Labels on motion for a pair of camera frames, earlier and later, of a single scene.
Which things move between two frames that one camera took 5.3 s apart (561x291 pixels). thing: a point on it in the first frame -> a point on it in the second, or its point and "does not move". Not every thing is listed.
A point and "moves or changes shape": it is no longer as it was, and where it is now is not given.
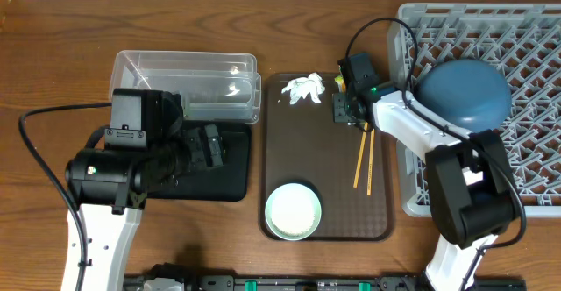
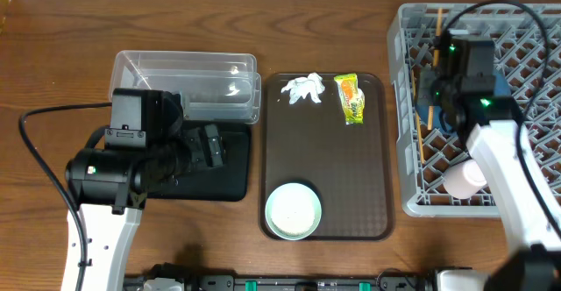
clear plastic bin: (216, 87) does not move
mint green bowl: (293, 211) does not move
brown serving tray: (301, 143) does not move
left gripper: (201, 159) does not move
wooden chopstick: (371, 164) moves or changes shape
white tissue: (301, 88) does not move
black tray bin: (230, 182) does not move
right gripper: (341, 114) -> (426, 79)
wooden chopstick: (359, 160) -> (438, 33)
